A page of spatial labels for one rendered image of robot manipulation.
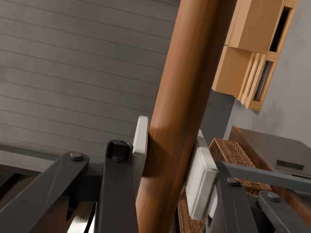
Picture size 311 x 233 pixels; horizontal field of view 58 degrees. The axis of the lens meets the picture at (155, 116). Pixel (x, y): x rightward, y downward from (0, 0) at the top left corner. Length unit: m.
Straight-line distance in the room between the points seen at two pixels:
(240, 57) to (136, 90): 1.39
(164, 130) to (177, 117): 0.01
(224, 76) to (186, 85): 3.13
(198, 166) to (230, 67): 3.14
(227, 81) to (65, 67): 2.05
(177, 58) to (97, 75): 3.65
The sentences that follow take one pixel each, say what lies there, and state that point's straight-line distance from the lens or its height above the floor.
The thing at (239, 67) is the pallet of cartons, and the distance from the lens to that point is 3.31.
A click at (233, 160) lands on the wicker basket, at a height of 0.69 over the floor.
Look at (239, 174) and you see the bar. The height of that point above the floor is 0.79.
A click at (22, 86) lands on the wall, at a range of 4.14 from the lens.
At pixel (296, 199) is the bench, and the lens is 1.19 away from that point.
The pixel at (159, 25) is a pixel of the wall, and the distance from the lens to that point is 3.70.
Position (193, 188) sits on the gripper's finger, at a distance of 0.16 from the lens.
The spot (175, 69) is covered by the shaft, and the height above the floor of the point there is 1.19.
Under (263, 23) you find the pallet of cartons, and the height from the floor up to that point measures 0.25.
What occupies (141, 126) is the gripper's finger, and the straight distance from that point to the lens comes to 0.18.
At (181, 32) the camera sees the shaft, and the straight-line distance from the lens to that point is 0.16.
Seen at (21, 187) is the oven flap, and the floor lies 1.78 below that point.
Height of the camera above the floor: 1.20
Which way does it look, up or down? 3 degrees down
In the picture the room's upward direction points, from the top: 78 degrees counter-clockwise
